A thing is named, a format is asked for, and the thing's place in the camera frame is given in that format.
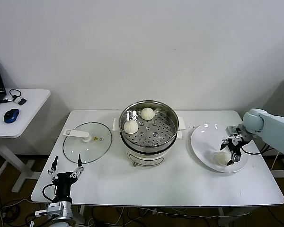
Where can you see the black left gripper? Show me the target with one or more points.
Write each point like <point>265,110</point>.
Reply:
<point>62,184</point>

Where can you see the white steamed baozi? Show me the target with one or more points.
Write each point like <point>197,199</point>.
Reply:
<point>130,127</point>
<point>221,158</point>
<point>146,114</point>

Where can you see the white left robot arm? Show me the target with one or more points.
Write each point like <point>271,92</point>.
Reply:
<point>65,212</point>

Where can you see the white round plate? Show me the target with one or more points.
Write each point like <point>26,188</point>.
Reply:
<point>203,142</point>

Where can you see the perforated steel steamer basket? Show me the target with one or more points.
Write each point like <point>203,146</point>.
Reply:
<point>162,139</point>

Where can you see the white side table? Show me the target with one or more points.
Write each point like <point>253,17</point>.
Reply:
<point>33,113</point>

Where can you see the white table leg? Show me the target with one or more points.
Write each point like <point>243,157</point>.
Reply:
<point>82,212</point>
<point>222,216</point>

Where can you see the small black device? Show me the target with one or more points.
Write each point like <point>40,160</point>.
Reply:
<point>22,102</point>

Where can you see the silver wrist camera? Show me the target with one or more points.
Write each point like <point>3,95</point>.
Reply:
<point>53,209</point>
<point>232,130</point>

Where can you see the blue computer mouse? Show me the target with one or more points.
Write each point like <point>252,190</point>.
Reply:
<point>11,116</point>

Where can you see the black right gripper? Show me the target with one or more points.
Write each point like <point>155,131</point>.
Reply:
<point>236,145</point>

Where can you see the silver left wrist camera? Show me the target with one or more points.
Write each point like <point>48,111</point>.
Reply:
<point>53,209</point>

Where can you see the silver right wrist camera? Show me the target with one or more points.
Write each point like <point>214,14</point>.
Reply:
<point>232,130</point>

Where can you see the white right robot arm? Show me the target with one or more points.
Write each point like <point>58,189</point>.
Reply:
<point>274,132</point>

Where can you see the white electric cooking pot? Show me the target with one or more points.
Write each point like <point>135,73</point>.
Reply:
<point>146,162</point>

